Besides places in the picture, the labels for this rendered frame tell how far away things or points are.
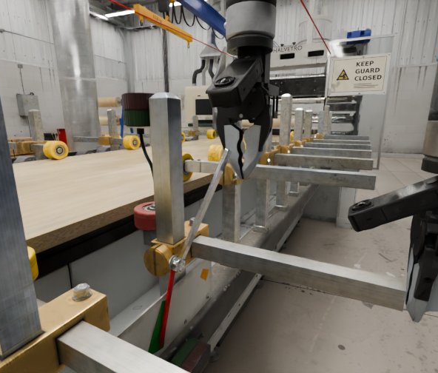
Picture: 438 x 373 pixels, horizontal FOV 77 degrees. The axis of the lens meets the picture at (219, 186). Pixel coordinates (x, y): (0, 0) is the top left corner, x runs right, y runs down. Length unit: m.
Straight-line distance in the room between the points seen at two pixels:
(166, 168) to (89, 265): 0.31
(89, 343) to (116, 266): 0.39
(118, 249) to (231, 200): 0.29
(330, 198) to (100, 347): 2.94
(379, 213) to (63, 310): 0.39
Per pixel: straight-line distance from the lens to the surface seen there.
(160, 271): 0.48
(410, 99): 9.36
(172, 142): 0.44
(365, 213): 0.40
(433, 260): 0.39
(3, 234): 0.30
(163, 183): 0.45
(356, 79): 2.90
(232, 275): 0.71
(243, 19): 0.45
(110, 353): 0.32
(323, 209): 3.18
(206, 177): 0.87
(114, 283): 0.72
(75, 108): 4.43
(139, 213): 0.53
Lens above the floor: 1.07
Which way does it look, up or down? 14 degrees down
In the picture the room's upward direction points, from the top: straight up
